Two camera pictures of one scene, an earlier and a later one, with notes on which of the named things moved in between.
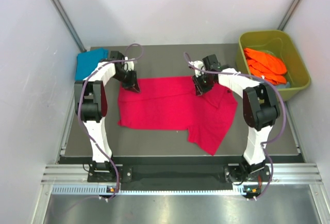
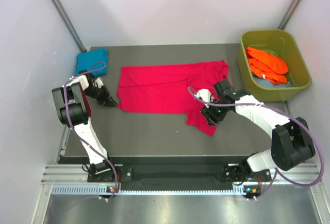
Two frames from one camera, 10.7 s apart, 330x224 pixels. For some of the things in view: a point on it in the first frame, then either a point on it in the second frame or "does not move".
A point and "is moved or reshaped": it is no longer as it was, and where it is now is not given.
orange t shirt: [266, 66] does not move
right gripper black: [199, 89] to [212, 120]
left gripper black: [132, 84] to [110, 101]
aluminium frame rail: [292, 173] does not move
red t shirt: [171, 103] is moved or reshaped
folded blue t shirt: [87, 61] does not move
